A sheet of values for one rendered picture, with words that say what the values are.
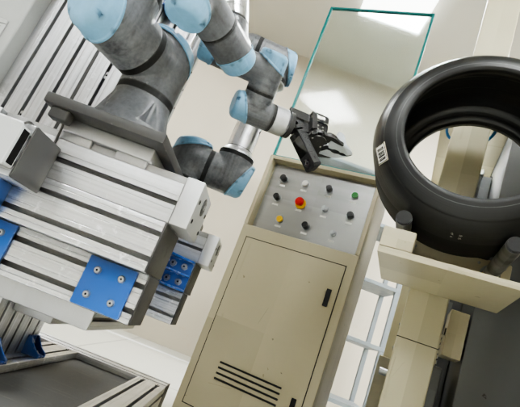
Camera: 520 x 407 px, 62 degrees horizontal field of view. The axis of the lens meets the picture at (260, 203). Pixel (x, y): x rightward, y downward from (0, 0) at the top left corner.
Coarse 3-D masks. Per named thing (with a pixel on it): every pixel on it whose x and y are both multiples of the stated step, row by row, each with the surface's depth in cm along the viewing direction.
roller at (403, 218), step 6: (402, 210) 122; (396, 216) 121; (402, 216) 121; (408, 216) 120; (396, 222) 122; (402, 222) 120; (408, 222) 119; (396, 228) 126; (402, 228) 122; (408, 228) 123
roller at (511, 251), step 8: (512, 240) 110; (504, 248) 113; (512, 248) 110; (496, 256) 122; (504, 256) 115; (512, 256) 112; (488, 264) 133; (496, 264) 124; (504, 264) 120; (488, 272) 134; (496, 272) 129
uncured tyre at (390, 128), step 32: (448, 64) 131; (480, 64) 127; (512, 64) 125; (416, 96) 129; (448, 96) 151; (480, 96) 149; (512, 96) 142; (384, 128) 130; (416, 128) 156; (512, 128) 146; (384, 192) 131; (416, 192) 119; (448, 192) 115; (416, 224) 125; (448, 224) 116; (480, 224) 112; (512, 224) 110; (480, 256) 128
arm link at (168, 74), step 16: (160, 48) 80; (176, 48) 84; (144, 64) 79; (160, 64) 81; (176, 64) 84; (192, 64) 89; (144, 80) 81; (160, 80) 82; (176, 80) 85; (176, 96) 87
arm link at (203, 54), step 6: (252, 36) 139; (258, 36) 141; (252, 42) 138; (198, 48) 105; (204, 48) 104; (198, 54) 106; (204, 54) 105; (210, 54) 105; (204, 60) 107; (210, 60) 106; (216, 66) 107
